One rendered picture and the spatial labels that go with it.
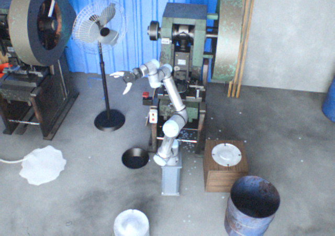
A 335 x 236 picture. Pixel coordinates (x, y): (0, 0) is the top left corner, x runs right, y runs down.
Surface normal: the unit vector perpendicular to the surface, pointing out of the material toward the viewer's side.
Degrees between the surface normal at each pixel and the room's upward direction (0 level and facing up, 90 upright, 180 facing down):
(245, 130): 0
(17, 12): 53
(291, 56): 90
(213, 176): 90
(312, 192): 0
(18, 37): 82
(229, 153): 0
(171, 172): 90
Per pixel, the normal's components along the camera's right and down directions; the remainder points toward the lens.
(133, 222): 0.02, -0.76
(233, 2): -0.03, -0.46
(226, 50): -0.11, 0.49
